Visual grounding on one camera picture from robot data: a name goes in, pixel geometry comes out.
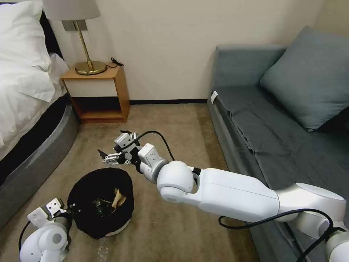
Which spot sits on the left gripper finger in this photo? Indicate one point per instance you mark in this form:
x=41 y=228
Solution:
x=71 y=209

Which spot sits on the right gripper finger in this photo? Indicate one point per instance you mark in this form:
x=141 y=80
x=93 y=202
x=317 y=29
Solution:
x=133 y=134
x=111 y=158

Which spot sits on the white round trash bin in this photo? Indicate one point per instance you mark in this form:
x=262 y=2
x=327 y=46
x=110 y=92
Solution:
x=120 y=228

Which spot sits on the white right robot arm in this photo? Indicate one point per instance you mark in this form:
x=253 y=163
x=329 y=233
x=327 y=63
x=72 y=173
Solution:
x=234 y=191

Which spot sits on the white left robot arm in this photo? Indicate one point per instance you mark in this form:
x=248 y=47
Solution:
x=46 y=243

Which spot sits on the black bin liner bag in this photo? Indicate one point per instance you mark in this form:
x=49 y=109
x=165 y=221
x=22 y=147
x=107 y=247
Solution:
x=87 y=188

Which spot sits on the crinkled clear plastic wrapper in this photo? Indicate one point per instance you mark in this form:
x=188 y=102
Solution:
x=102 y=206

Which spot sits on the tan crumpled paper scrap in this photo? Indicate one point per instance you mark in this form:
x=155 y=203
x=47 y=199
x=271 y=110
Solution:
x=119 y=199

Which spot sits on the black baseboard strip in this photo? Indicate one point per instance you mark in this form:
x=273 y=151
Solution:
x=169 y=102

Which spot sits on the grey padded bed base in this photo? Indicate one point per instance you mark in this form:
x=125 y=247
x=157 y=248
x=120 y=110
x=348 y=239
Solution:
x=41 y=163

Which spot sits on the wooden nightstand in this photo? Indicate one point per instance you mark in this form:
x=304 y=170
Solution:
x=92 y=87

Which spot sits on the brass lamp with beige shade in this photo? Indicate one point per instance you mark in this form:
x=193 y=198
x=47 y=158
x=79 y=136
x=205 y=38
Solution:
x=90 y=68

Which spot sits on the white sofa tag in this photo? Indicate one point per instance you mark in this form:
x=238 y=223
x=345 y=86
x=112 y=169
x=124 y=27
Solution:
x=214 y=97

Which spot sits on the white duvet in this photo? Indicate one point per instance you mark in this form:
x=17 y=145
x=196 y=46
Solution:
x=24 y=92

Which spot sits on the dark headboard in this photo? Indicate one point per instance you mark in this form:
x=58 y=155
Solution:
x=50 y=38

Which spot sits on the grey-blue sofa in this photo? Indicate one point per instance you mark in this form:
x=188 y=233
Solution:
x=240 y=65

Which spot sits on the dark grey sofa cover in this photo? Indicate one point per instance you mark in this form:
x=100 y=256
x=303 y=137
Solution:
x=272 y=128

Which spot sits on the white pillow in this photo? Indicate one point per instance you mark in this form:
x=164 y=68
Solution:
x=19 y=35

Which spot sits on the grey-blue cushion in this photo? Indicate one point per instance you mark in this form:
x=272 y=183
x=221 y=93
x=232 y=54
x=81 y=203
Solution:
x=305 y=79

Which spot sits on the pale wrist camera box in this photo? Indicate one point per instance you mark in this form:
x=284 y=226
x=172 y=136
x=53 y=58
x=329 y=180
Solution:
x=53 y=206
x=124 y=140

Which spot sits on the grey wall socket plate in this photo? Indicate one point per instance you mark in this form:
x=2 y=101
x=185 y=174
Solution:
x=68 y=25

